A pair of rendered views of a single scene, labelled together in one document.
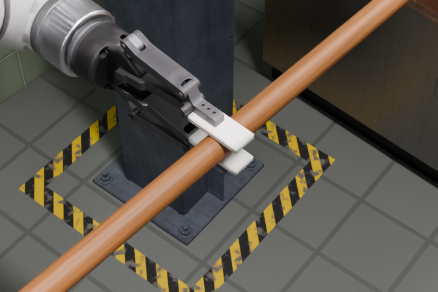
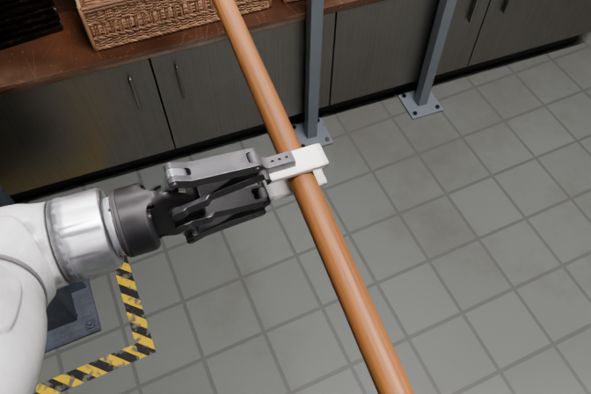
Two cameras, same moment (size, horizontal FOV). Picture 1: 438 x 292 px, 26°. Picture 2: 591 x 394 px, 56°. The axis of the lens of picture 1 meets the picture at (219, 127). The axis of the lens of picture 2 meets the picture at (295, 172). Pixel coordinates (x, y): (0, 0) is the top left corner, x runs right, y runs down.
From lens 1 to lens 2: 63 cm
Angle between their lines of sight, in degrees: 37
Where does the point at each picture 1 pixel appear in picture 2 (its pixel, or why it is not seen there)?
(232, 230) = (112, 293)
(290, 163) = not seen: hidden behind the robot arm
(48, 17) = (66, 240)
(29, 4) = (36, 249)
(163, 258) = (98, 352)
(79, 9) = (83, 207)
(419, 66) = (116, 103)
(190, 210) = (76, 312)
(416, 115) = (134, 132)
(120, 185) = not seen: hidden behind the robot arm
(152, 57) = (204, 168)
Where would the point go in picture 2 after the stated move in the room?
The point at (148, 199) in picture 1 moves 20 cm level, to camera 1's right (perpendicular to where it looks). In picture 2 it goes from (341, 251) to (412, 116)
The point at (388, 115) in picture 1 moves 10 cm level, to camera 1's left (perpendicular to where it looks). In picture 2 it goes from (117, 148) to (98, 170)
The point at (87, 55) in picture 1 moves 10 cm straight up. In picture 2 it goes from (139, 228) to (113, 171)
